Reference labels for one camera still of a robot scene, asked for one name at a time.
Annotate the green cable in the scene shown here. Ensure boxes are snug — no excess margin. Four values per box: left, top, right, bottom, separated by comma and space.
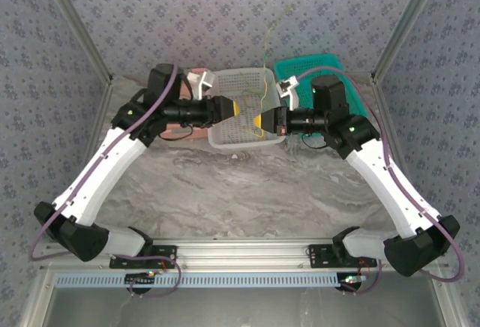
241, 77, 263, 98

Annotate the white plastic basket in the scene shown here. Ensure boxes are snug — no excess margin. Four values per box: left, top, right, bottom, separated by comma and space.
207, 67, 286, 151

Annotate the pink plastic basket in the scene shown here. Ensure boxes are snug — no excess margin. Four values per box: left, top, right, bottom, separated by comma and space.
164, 66, 213, 141

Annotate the teal plastic basket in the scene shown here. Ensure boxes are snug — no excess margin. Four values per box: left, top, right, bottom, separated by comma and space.
273, 53, 368, 146

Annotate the left small controller board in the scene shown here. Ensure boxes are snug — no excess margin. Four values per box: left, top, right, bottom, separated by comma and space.
124, 271, 158, 286

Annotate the small controller board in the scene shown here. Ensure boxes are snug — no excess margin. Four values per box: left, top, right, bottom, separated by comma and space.
337, 272, 368, 293
124, 271, 158, 286

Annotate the right small controller board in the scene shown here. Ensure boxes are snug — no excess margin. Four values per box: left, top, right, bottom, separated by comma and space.
337, 272, 368, 293

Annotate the grey metal sheet panel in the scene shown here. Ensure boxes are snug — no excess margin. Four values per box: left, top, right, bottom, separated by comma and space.
22, 270, 461, 327

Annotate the left gripper thin black wire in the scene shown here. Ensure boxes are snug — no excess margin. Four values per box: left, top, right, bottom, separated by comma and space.
157, 124, 194, 141

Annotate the gripper thin black wire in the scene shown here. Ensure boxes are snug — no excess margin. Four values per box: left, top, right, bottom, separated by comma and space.
157, 124, 194, 141
301, 133, 329, 150

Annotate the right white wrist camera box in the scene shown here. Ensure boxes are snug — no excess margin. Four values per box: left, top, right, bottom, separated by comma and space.
275, 75, 301, 110

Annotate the right gripper thin black wire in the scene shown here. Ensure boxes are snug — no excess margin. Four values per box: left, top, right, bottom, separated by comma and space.
301, 133, 329, 150

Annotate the aluminium frame post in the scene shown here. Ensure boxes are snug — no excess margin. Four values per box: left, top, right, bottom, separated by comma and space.
37, 0, 114, 85
370, 0, 448, 85

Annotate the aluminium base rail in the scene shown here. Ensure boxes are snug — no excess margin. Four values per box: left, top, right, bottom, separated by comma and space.
39, 238, 449, 272

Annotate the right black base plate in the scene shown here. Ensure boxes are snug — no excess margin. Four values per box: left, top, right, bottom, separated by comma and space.
307, 244, 378, 269

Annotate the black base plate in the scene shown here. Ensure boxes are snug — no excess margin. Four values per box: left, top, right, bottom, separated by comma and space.
307, 244, 378, 269
109, 244, 178, 270

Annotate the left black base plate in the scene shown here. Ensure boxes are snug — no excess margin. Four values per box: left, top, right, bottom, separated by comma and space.
109, 244, 178, 270

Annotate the light blue slotted cable duct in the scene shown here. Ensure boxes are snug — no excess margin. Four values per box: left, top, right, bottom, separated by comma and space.
54, 272, 344, 290

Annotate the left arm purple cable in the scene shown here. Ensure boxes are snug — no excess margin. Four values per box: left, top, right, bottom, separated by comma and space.
28, 63, 183, 299

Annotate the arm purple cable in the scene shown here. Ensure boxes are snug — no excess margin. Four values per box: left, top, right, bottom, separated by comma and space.
28, 63, 183, 299
295, 64, 466, 296

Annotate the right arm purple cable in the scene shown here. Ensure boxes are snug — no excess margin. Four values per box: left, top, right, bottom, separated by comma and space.
295, 64, 466, 296

